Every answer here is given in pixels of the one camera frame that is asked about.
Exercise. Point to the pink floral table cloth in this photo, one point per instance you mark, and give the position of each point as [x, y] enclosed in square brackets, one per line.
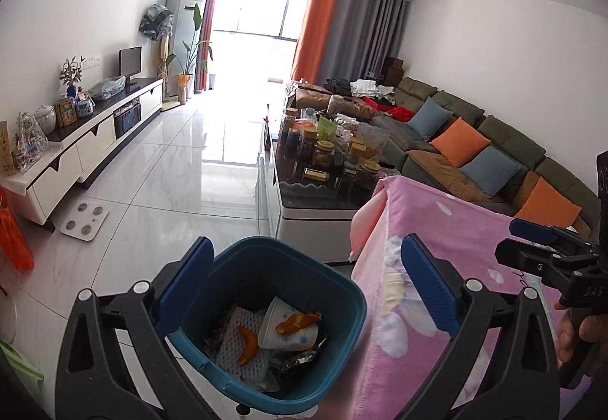
[402, 343]

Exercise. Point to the orange cushion near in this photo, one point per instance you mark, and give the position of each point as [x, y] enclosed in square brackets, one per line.
[547, 206]

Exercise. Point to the small black monitor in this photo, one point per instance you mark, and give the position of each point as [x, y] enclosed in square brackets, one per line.
[129, 63]

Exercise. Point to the orange plastic bag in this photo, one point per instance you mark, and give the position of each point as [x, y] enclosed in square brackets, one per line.
[12, 240]

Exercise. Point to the coffee table with jars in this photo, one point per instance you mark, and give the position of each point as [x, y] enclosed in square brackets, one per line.
[308, 207]

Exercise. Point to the olive green sectional sofa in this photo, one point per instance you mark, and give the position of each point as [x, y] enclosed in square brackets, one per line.
[414, 157]

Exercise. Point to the white ceramic lidded jar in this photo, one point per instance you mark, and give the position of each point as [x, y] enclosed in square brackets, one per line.
[46, 118]

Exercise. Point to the teal plastic trash bin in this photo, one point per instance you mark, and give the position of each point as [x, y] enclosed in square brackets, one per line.
[250, 274]

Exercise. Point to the white black tv cabinet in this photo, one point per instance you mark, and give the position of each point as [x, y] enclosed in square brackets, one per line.
[77, 154]

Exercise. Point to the small plant blue vase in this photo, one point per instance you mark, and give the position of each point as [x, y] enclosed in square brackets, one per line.
[71, 75]

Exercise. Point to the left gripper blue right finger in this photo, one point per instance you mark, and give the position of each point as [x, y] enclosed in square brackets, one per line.
[521, 380]

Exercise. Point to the small orange peel piece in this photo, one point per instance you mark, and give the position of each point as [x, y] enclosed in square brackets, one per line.
[296, 322]

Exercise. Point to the white bathroom scale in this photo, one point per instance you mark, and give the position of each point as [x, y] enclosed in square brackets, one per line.
[85, 220]

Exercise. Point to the right hand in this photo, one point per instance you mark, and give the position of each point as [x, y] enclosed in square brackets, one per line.
[593, 329]

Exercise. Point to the curved orange peel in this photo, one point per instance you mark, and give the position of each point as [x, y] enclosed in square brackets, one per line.
[251, 346]

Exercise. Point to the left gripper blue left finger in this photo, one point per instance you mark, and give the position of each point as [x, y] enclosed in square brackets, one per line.
[93, 380]

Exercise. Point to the white standing air conditioner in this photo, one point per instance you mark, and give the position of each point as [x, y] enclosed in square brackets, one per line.
[184, 39]

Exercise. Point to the white foam fruit net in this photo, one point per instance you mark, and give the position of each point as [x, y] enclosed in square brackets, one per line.
[256, 374]

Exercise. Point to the orange cushion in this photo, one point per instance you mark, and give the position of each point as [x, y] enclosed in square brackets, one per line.
[547, 206]
[460, 143]

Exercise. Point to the covered standing fan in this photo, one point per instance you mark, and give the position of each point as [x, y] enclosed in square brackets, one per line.
[157, 22]

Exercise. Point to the grey curtain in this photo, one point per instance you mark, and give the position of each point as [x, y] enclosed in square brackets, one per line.
[362, 34]

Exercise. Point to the orange cushion far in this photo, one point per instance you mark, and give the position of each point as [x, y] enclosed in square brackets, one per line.
[460, 143]

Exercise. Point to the green plastic stool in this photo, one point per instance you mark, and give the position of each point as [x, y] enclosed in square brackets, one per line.
[28, 374]

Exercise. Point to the white paper cup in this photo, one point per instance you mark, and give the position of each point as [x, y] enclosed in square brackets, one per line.
[269, 339]

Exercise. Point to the blue grey cushion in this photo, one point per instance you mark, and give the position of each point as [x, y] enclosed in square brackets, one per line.
[429, 119]
[490, 170]

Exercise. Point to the blue grey cushion far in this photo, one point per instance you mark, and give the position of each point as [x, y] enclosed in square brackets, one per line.
[429, 119]

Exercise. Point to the tall green potted plant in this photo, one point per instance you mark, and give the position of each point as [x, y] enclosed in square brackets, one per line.
[185, 78]

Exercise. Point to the blue grey cushion near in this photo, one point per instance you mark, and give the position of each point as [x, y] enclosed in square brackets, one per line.
[490, 170]

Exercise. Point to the orange curtain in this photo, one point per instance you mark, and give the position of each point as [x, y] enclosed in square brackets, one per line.
[312, 41]

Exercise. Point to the wooden picture frame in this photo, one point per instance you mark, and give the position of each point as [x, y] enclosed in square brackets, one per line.
[65, 111]

